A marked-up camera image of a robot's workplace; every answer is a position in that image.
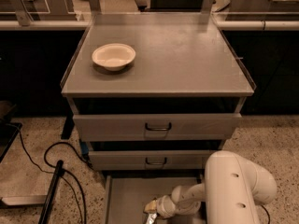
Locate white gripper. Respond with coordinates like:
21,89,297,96
144,195,176,218

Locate silver redbull can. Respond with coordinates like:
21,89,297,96
145,213,158,224

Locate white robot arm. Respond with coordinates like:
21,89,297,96
144,150,278,224

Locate bottom grey drawer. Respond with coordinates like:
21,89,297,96
104,175,197,224

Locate grey drawer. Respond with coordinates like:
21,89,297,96
89,150,213,171
104,175,197,224
73,113,241,142

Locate middle grey drawer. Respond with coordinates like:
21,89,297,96
89,150,213,171

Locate top grey drawer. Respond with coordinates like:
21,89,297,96
73,113,241,142

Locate grey drawer cabinet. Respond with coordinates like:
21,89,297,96
60,12,257,224

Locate black bar on floor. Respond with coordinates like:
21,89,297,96
38,161,64,224

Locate white paper bowl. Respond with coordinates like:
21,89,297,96
92,43,135,71

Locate dark tray left edge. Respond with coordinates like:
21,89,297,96
0,122,22,162

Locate black middle drawer handle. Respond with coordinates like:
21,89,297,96
145,158,167,166

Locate black drawer handle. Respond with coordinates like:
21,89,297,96
145,122,172,132
145,158,167,166

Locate black top drawer handle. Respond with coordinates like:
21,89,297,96
145,122,172,132

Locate black cable left floor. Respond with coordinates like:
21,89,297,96
8,123,92,224

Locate black cable floor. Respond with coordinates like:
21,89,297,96
8,123,92,224
261,204,271,224

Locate black cable right floor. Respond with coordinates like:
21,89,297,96
261,204,271,224

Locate white horizontal rail pipe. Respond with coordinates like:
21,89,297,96
0,20,299,31

